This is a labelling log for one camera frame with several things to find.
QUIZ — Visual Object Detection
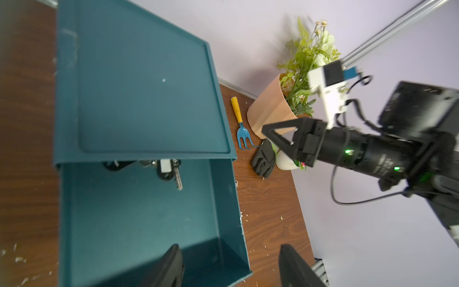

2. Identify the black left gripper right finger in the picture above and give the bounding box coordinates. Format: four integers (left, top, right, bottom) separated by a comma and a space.
279, 244, 325, 287

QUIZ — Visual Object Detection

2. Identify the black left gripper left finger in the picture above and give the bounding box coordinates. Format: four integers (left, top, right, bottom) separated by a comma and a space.
139, 244, 185, 287

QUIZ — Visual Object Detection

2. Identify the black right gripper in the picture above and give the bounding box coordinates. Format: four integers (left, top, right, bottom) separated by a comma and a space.
262, 118, 328, 167

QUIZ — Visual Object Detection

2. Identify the teal drawer cabinet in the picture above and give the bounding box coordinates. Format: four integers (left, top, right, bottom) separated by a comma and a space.
53, 1, 236, 165

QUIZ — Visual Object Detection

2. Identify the teal top drawer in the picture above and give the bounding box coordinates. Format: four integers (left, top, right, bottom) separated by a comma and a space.
59, 159, 252, 287

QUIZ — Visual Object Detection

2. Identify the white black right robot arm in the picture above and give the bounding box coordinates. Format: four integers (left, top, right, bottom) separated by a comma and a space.
262, 81, 459, 240

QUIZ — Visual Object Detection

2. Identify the bunch of keys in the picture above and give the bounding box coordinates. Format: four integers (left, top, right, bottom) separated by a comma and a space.
102, 159, 183, 191

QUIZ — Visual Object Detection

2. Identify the large peach pot plant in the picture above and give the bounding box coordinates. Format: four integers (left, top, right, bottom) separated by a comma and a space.
247, 19, 341, 139

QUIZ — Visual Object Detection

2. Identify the black gardening glove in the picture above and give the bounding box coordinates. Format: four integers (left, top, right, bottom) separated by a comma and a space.
251, 139, 276, 178

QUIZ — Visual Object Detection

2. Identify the yellow blue garden fork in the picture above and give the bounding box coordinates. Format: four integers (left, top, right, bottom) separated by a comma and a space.
231, 97, 258, 150

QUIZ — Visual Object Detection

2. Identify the aluminium front rail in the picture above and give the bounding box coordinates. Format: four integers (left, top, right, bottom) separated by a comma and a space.
311, 258, 329, 287

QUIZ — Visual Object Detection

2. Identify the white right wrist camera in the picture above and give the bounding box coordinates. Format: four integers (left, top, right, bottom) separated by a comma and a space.
307, 61, 359, 130

